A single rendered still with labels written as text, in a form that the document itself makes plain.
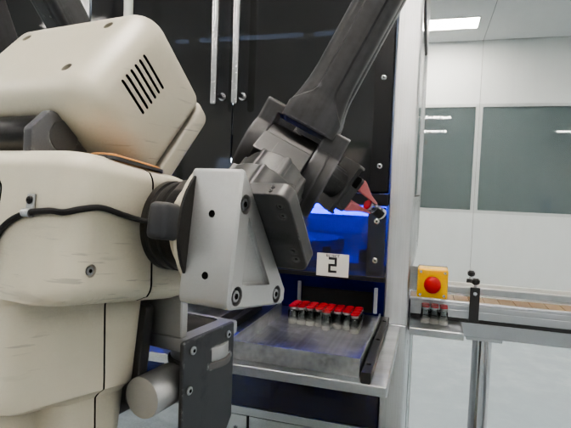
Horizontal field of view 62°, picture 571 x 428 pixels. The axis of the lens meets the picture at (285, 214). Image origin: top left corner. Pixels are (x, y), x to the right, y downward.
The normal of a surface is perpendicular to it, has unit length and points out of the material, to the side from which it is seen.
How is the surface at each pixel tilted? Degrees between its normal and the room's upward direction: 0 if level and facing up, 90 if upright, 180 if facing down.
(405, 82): 90
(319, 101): 90
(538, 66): 90
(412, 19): 90
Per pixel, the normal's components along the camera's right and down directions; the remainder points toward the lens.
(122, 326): 0.90, 0.06
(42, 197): -0.43, -0.11
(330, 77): -0.06, 0.04
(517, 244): -0.29, 0.04
